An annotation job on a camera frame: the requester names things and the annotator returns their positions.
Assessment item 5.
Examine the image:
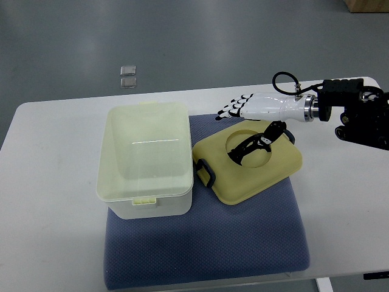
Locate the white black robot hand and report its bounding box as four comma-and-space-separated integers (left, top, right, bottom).
216, 92, 318, 122

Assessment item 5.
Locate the yellow box lid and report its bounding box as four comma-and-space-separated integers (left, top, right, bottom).
192, 120, 303, 205

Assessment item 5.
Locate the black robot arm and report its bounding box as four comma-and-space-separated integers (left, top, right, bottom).
315, 78, 388, 150

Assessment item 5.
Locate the cardboard box corner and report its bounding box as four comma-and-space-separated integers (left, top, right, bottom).
344, 0, 388, 13

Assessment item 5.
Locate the white storage box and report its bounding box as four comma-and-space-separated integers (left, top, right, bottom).
97, 102, 194, 220

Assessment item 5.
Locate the blue cushion mat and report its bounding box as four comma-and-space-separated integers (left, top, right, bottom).
103, 113, 311, 291

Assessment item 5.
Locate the lower floor socket plate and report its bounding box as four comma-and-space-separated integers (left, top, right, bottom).
120, 77, 137, 89

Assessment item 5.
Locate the floor socket plate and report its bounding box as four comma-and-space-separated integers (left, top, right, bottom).
120, 77, 137, 89
120, 65, 136, 76

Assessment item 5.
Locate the upper floor socket plate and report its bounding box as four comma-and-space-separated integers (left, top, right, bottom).
120, 65, 136, 76

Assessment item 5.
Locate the white table leg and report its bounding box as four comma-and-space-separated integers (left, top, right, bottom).
315, 277, 334, 292

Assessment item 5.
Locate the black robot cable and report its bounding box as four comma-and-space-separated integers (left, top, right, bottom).
272, 71, 325, 101

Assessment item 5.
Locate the black table bracket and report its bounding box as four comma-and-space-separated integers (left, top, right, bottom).
363, 271, 389, 280

